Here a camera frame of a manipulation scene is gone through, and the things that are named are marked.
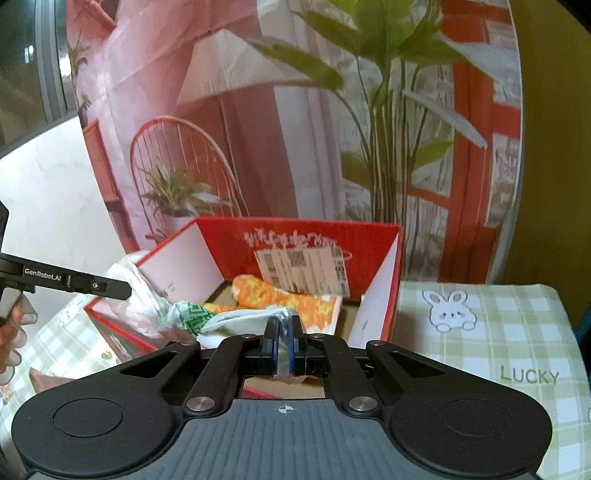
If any person's left hand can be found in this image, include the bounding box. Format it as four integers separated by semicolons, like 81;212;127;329
0;294;38;385

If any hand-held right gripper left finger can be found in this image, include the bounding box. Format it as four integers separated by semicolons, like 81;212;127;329
119;318;281;418

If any white green printed plastic bag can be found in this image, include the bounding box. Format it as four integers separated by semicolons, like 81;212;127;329
168;300;308;385

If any green checked rabbit tablecloth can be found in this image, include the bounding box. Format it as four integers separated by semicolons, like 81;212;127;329
0;281;585;480

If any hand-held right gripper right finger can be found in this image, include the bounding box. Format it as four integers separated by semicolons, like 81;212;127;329
286;316;446;418

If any grey window frame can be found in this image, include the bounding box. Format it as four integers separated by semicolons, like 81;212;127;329
0;0;80;155

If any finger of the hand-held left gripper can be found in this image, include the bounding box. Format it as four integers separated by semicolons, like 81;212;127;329
69;271;133;301

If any printed backdrop cloth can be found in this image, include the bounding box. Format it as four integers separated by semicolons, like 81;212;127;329
65;0;525;284

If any red cardboard box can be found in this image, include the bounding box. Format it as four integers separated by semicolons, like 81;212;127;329
85;217;404;400

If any orange patterned snack packet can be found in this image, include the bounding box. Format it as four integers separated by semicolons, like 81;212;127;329
203;274;343;337

